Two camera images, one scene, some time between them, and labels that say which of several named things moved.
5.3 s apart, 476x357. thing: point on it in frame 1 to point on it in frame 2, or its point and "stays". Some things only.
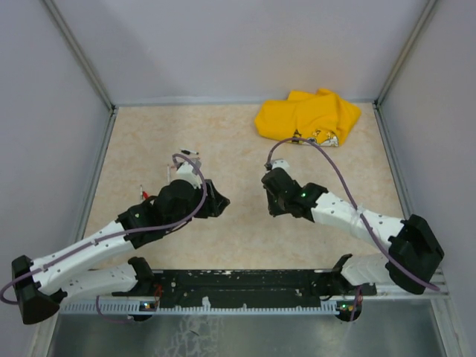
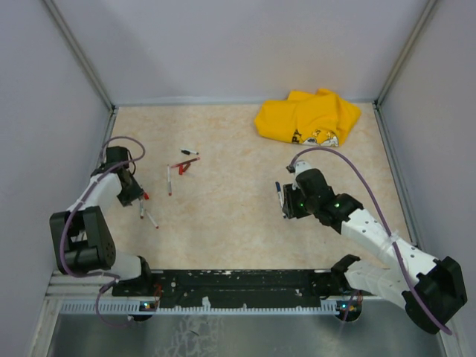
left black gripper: x=215 y=202 to x=137 y=192
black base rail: x=250 y=286 stays
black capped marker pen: x=187 y=152 stays
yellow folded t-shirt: x=321 y=117 stays
